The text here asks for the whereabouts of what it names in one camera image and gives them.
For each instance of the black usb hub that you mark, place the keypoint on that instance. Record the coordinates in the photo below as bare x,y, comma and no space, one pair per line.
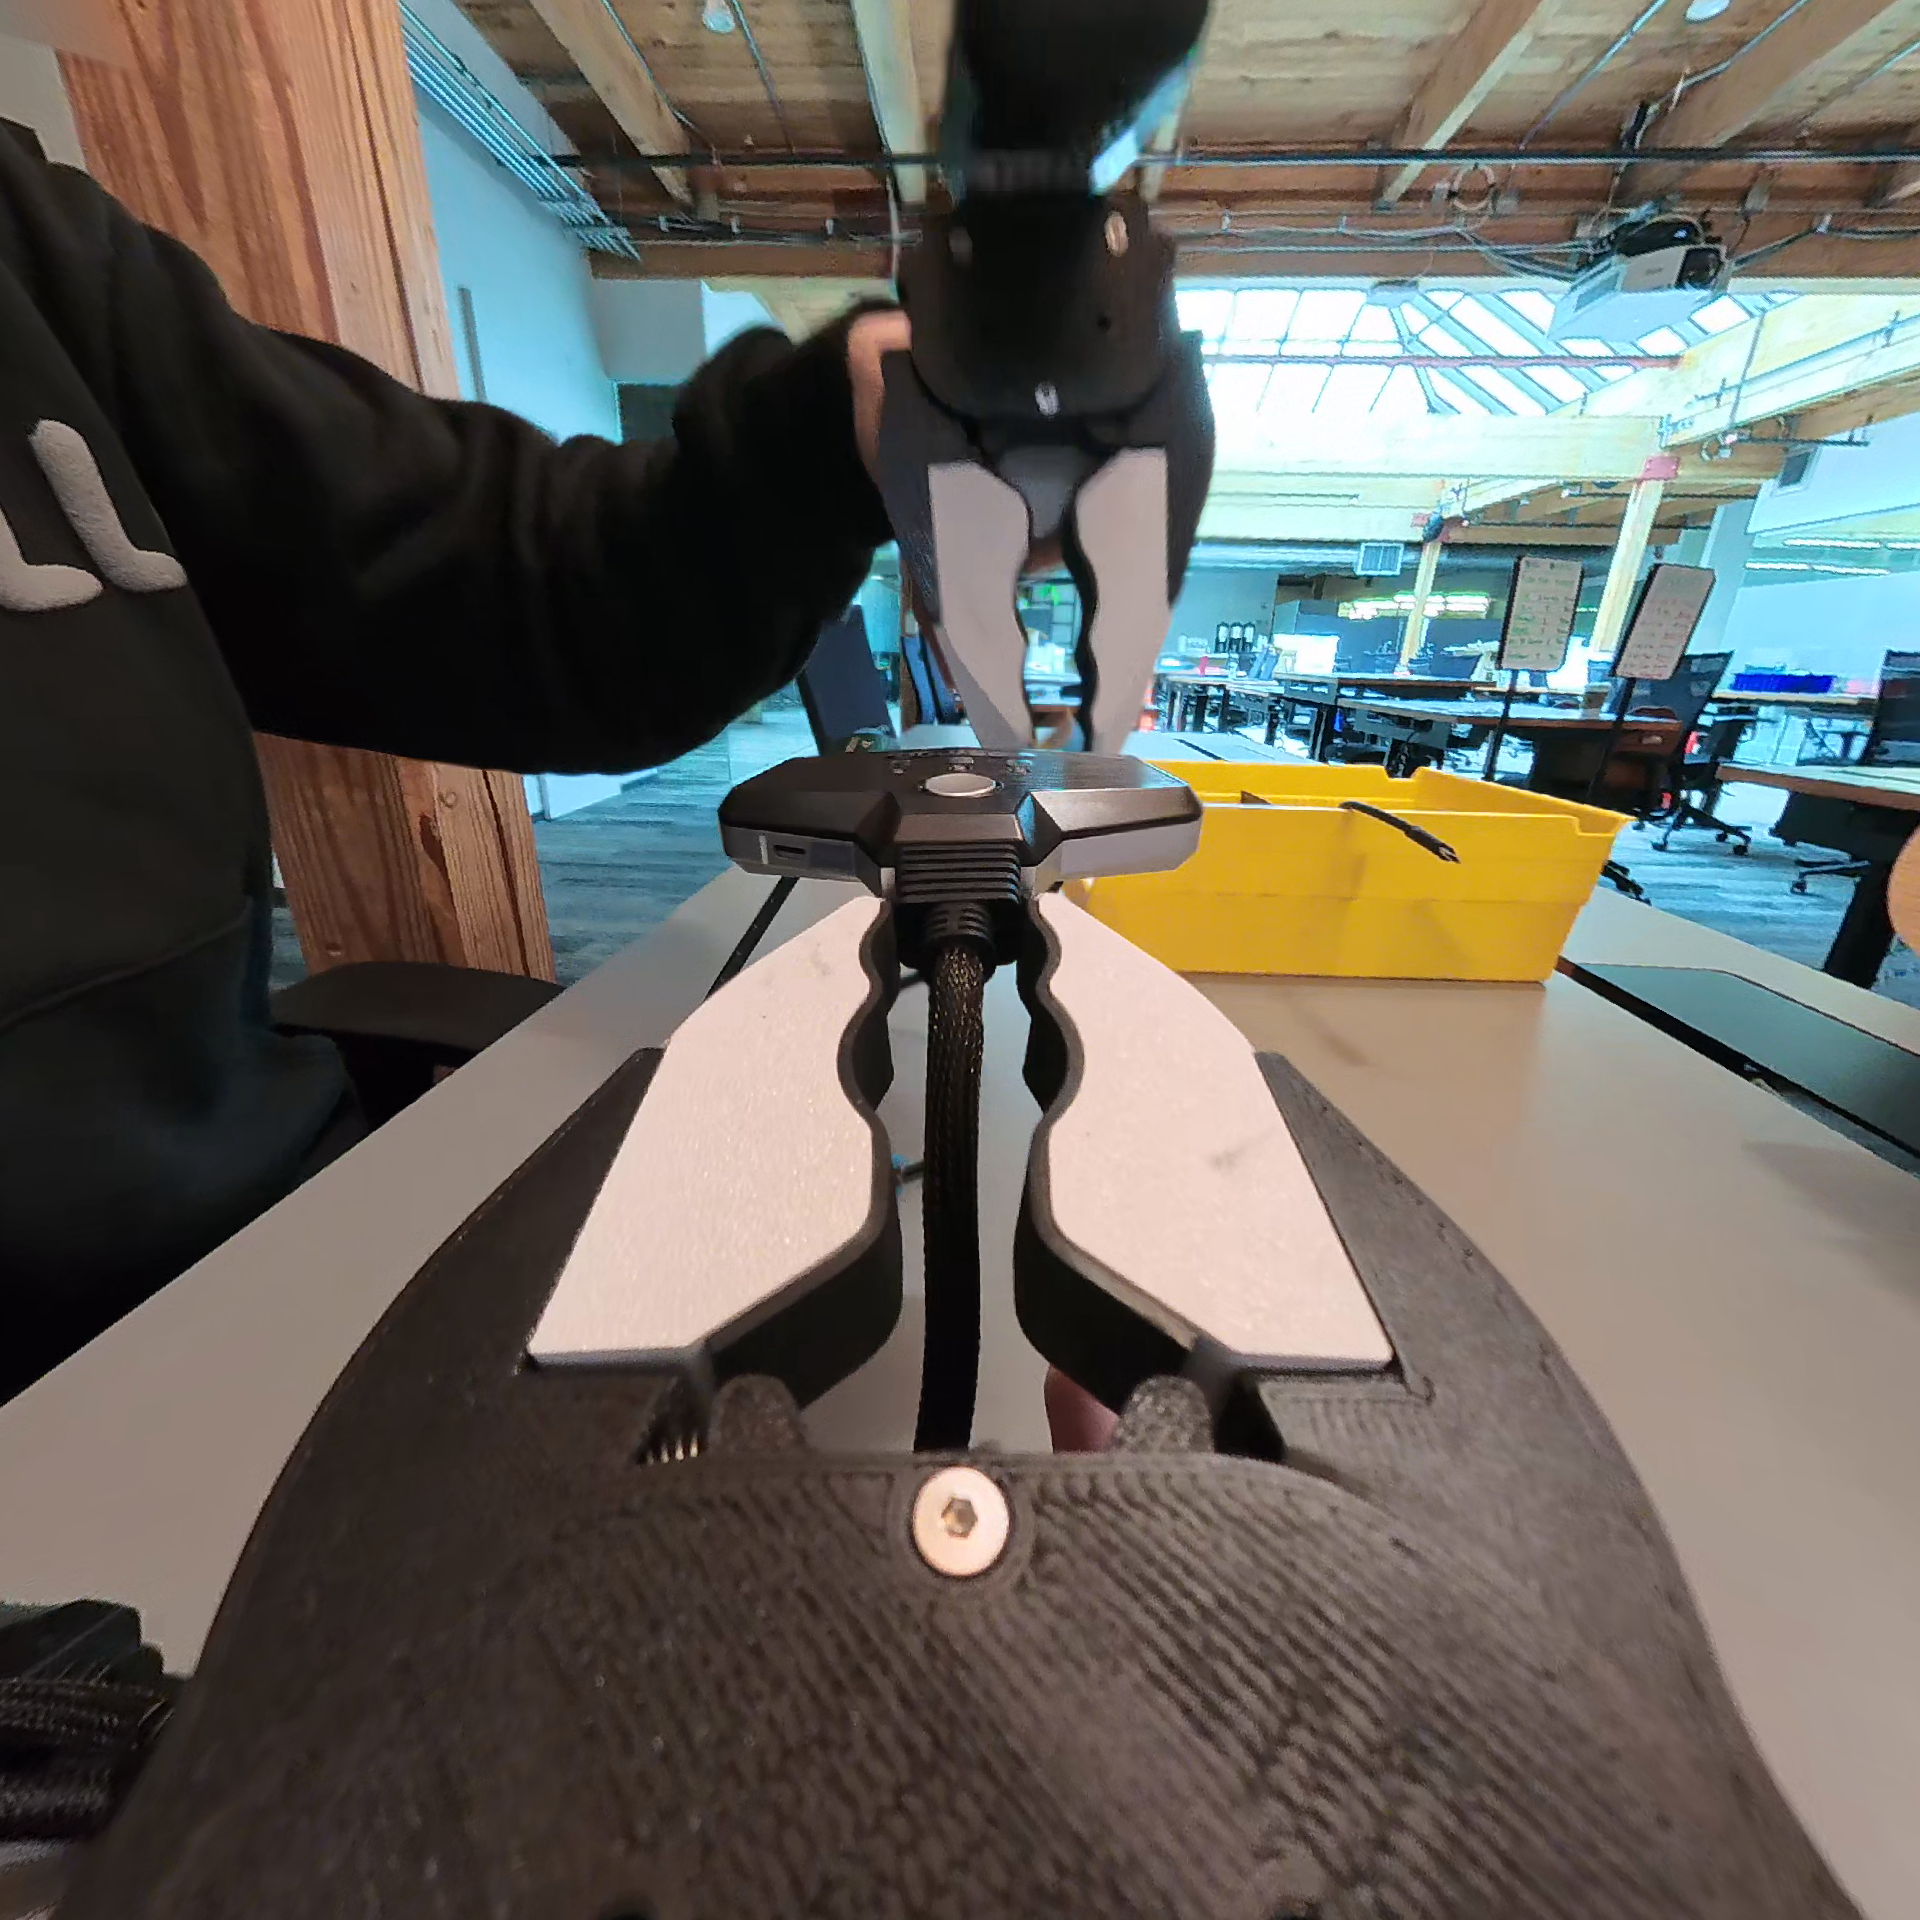
840,819

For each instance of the person's black hoodie torso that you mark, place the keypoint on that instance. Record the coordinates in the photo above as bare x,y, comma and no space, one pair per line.
119,825

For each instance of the wooden pillar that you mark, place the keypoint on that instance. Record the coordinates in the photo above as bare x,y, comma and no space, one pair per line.
301,182

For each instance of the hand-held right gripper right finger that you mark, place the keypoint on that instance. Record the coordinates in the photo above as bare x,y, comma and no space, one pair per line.
1200,1184

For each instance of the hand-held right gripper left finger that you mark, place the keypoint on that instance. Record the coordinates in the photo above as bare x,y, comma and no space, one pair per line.
721,1184

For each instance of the yellow plastic bin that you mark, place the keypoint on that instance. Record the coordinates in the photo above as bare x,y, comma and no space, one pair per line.
1350,902

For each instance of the ceiling projector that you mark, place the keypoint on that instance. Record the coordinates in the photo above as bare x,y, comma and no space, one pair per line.
1642,277

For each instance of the wooden top desk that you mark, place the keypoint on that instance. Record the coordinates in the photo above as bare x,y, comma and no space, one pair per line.
1830,797

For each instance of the person's left forearm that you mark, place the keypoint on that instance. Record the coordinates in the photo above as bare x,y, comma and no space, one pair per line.
599,569

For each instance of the person's left hand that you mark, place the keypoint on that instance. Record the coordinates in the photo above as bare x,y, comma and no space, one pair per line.
873,382

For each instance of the row of dark desks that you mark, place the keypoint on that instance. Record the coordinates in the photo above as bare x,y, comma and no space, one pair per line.
1424,715

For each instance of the black flat panel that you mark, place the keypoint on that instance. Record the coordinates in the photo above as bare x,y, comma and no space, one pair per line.
1755,1036

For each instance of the standing whiteboard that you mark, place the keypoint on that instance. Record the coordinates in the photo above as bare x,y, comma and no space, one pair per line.
1663,623
1541,616

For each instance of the black office chair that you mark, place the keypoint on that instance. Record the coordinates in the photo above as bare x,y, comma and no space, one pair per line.
1704,734

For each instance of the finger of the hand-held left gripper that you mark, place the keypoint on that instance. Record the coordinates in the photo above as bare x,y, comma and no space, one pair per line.
975,599
1126,599

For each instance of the dark blue chair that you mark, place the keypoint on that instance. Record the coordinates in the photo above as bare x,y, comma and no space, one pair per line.
849,675

